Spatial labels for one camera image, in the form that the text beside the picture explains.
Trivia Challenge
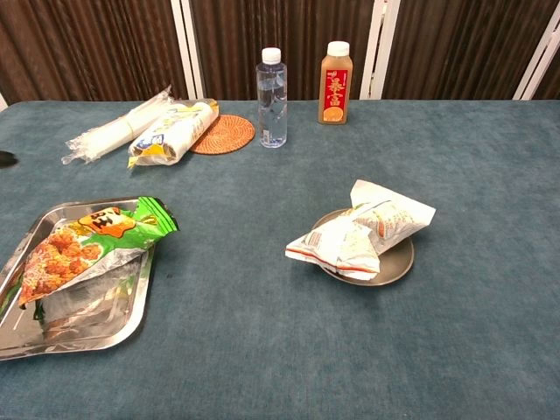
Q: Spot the green orange snack bag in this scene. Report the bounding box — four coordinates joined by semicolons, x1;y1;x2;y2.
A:
17;195;180;310

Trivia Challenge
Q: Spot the white snack bag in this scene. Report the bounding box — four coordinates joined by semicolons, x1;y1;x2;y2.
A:
284;178;438;281

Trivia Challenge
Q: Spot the bundle of wrapped straws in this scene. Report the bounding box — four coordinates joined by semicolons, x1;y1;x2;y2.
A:
60;85;174;166

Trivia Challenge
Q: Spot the yellow white package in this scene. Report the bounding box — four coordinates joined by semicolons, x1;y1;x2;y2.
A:
127;98;221;170

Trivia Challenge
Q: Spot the rectangular steel tray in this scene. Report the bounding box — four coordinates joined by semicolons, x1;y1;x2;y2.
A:
0;197;170;362

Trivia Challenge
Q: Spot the round woven rattan coaster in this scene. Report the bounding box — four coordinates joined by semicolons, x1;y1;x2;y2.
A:
189;114;256;155

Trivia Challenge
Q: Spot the clear water bottle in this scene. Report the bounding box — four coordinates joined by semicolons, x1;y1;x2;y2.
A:
255;46;289;149

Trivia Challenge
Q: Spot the blue felt table mat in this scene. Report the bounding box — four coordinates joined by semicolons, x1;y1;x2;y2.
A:
0;99;560;420

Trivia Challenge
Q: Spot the juice bottle red label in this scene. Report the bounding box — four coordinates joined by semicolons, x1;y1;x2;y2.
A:
318;40;354;126

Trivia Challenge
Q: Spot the round steel plate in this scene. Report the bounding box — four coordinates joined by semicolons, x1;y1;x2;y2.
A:
311;208;416;288

